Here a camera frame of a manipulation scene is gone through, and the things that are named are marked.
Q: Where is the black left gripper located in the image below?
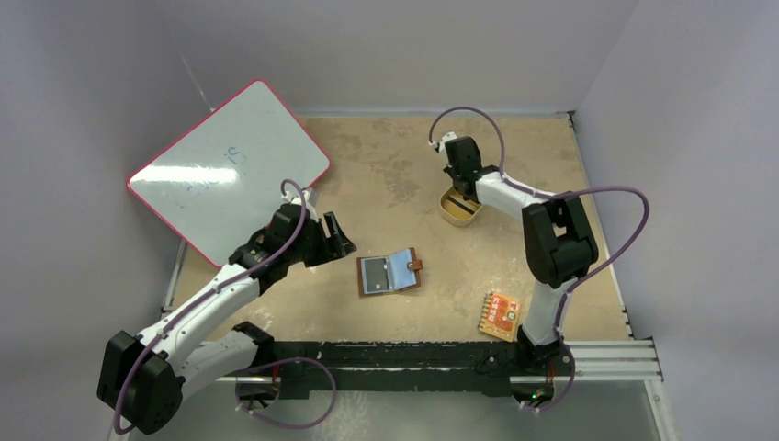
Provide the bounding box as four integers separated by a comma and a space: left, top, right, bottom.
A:
287, 212, 355, 267

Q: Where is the black credit card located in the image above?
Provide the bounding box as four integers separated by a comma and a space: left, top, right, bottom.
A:
361, 257, 390, 295

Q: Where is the brown leather card holder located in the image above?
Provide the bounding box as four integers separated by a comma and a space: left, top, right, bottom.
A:
356, 247, 423, 297

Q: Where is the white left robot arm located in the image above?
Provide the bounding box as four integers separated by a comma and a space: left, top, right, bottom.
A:
97, 202, 356, 435

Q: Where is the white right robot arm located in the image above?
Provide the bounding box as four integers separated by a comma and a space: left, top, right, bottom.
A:
431, 132, 599, 374

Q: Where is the beige oval tray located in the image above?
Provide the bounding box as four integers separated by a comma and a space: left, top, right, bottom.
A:
438, 187, 482, 228

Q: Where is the pink framed whiteboard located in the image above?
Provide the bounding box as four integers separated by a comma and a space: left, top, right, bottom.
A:
127, 79, 331, 266

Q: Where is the orange spiral notebook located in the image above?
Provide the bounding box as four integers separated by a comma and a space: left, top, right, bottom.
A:
478, 291, 521, 343

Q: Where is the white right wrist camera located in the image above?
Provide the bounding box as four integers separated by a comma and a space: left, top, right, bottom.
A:
428, 131, 457, 154

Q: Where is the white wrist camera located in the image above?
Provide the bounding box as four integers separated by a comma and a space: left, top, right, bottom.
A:
428, 131, 457, 154
301, 187, 318, 212

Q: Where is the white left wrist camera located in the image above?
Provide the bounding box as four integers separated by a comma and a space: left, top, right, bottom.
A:
301, 187, 318, 212

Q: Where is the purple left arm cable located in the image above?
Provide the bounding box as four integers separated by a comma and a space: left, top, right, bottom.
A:
112, 178, 309, 435

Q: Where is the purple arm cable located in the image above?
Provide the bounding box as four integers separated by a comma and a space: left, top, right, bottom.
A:
112, 178, 309, 435
428, 107, 650, 390

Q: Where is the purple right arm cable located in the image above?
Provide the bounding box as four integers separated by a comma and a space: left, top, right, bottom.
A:
428, 107, 650, 390

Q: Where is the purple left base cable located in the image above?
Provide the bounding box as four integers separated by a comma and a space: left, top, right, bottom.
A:
234, 356, 338, 431

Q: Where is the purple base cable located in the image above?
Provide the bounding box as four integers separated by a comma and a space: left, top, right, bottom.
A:
517, 365, 576, 416
234, 356, 338, 431

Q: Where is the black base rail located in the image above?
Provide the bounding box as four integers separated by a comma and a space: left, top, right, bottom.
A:
225, 322, 576, 406

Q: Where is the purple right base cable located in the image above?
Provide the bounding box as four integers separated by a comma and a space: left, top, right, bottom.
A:
517, 365, 576, 416

